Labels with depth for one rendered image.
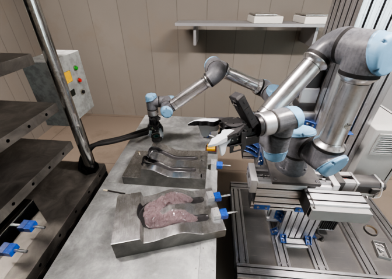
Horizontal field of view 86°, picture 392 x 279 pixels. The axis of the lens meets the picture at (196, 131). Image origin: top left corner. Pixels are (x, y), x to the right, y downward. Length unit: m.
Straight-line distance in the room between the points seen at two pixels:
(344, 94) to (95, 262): 1.17
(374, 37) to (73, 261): 1.36
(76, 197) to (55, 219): 0.15
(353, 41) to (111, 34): 3.13
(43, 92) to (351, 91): 1.49
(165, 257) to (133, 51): 2.91
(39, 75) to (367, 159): 1.82
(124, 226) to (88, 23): 3.06
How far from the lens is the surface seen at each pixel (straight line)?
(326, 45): 0.88
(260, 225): 1.94
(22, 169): 1.37
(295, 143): 1.03
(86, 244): 1.22
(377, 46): 0.80
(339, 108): 0.88
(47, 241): 1.34
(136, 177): 1.34
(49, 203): 1.50
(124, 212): 1.12
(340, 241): 2.10
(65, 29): 3.87
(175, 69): 3.37
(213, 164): 1.39
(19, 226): 1.29
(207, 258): 1.08
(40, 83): 1.51
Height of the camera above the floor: 1.77
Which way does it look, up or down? 33 degrees down
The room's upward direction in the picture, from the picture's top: straight up
